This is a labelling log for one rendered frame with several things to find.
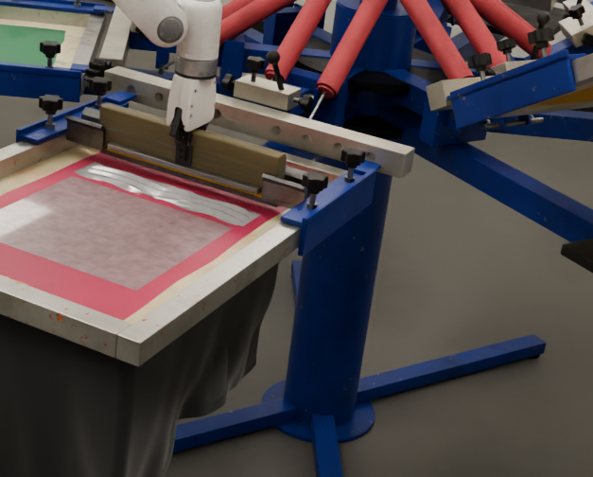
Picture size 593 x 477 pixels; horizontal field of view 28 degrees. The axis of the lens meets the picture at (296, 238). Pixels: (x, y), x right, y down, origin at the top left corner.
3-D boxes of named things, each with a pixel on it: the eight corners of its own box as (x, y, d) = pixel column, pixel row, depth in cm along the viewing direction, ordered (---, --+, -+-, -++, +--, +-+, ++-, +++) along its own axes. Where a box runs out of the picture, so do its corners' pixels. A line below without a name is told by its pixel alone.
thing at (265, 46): (460, 182, 244) (470, 127, 239) (139, 91, 273) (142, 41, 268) (562, 94, 312) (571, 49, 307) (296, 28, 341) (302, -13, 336)
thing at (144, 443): (124, 554, 189) (141, 322, 172) (104, 545, 190) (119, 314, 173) (259, 423, 227) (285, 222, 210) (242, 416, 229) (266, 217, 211)
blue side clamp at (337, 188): (302, 256, 200) (307, 219, 198) (276, 248, 202) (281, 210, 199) (372, 203, 226) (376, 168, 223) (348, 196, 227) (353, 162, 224)
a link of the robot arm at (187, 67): (194, 44, 216) (192, 60, 217) (167, 55, 209) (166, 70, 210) (229, 54, 213) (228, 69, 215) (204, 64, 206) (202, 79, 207)
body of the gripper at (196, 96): (193, 55, 217) (188, 113, 222) (163, 66, 208) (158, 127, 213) (228, 64, 214) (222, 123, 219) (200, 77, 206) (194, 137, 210)
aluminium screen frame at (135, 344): (138, 367, 160) (140, 343, 158) (-183, 244, 181) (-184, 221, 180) (368, 195, 226) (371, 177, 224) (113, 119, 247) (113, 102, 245)
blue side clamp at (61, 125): (36, 170, 221) (37, 135, 218) (15, 164, 222) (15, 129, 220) (127, 131, 246) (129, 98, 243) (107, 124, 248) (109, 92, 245)
